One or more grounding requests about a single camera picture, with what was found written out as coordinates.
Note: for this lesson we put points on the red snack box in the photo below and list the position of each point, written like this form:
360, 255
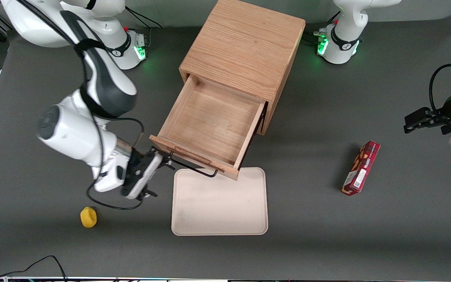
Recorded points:
361, 168

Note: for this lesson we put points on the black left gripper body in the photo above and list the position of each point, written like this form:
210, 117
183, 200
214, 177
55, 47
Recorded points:
444, 118

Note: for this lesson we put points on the beige rectangular tray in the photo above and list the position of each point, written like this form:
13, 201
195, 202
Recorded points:
219, 207

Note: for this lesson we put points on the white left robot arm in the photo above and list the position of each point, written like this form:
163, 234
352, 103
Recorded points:
343, 47

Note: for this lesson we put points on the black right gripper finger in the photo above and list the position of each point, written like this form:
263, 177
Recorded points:
168, 165
162, 156

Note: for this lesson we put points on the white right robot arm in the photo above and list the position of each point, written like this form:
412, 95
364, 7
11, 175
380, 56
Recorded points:
76, 133

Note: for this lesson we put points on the wooden drawer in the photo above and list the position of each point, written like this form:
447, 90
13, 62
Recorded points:
213, 121

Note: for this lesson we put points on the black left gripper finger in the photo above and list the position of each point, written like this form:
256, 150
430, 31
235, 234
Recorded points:
419, 115
417, 127

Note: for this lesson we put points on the yellow sponge toy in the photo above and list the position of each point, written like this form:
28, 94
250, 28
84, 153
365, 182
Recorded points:
88, 217

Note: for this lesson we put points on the wooden drawer cabinet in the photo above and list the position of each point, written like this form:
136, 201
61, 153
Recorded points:
245, 43

